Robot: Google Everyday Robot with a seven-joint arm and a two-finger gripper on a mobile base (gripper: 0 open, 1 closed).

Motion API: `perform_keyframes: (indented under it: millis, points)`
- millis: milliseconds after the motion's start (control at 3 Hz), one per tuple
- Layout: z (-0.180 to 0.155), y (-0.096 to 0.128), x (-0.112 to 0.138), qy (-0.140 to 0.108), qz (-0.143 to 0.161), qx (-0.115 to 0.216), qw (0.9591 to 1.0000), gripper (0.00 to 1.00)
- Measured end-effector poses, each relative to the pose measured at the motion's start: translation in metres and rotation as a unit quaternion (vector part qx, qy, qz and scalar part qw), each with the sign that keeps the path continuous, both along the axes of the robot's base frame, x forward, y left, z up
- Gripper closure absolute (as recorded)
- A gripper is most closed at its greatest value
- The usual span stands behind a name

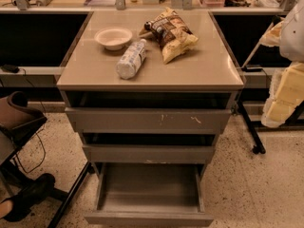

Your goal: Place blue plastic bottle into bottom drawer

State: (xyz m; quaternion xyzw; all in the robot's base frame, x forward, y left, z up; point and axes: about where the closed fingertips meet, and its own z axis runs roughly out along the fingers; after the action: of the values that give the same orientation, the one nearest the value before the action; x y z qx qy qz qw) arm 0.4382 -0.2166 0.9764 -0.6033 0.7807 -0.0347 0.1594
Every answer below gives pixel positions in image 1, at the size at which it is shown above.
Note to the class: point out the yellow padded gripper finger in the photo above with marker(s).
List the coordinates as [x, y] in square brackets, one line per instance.
[272, 36]
[286, 93]

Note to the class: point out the blue-labelled plastic water bottle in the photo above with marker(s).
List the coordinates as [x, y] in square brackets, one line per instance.
[132, 59]

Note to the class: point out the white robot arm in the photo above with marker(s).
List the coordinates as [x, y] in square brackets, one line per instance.
[292, 34]

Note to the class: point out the grey drawer cabinet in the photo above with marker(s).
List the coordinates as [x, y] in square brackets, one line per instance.
[203, 78]

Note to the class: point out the grey open bottom drawer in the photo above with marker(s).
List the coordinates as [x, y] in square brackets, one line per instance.
[149, 194]

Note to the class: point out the grey top drawer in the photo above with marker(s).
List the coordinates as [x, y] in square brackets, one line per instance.
[147, 121]

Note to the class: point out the grey middle drawer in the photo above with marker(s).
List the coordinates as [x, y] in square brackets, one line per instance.
[148, 153]

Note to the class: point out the white stick with black tip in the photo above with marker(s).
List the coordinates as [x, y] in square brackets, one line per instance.
[275, 20]

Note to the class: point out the black adapter right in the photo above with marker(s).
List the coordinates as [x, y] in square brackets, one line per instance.
[252, 68]

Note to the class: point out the yellow brown chip bag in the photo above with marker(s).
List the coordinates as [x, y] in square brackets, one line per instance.
[172, 34]

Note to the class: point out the white paper bowl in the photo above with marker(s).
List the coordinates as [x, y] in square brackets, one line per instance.
[113, 38]

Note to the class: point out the black power adapter left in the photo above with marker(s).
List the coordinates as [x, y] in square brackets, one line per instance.
[10, 68]

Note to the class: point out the dark office chair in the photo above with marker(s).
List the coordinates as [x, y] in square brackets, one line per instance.
[18, 123]

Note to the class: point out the black shoe left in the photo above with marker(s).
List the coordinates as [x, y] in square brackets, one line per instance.
[17, 207]

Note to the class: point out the black table leg frame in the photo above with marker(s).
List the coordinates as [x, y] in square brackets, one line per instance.
[295, 122]

